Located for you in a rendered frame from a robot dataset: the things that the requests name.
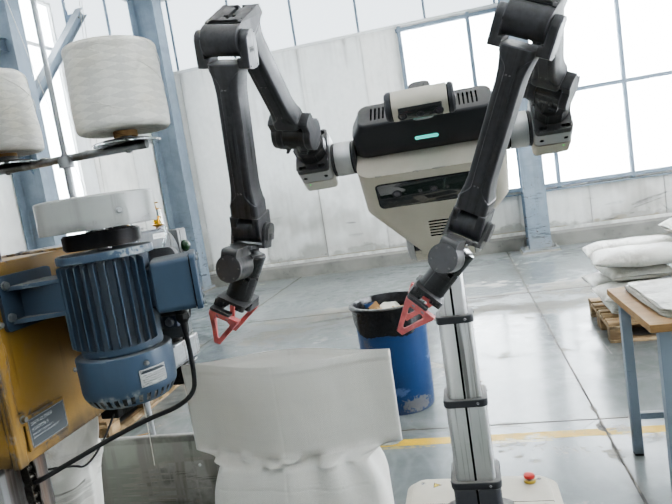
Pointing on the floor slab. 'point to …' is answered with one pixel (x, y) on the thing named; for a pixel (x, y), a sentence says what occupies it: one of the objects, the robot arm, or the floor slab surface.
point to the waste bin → (408, 390)
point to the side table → (630, 306)
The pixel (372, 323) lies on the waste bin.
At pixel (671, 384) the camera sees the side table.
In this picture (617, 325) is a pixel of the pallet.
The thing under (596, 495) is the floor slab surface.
